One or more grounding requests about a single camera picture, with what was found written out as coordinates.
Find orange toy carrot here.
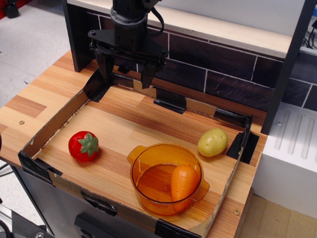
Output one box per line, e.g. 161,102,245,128
170,164,200,213

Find red toy strawberry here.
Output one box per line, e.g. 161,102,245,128
68,131,99,162

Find yellow toy potato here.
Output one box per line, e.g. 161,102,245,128
197,128,228,157

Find black vertical post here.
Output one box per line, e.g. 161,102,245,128
261,0,317,135

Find white ribbed panel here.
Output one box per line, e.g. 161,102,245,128
252,103,317,218

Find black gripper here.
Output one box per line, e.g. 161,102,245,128
88,22,168,89

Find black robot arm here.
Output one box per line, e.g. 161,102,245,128
88,0,168,89

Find orange transparent plastic pot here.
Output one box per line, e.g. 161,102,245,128
127,143,210,216

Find black base equipment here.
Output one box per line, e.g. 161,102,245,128
0,210,139,238

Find cardboard fence with black tape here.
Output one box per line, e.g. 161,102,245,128
18,71,259,238

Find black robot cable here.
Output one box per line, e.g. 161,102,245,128
147,6,165,38

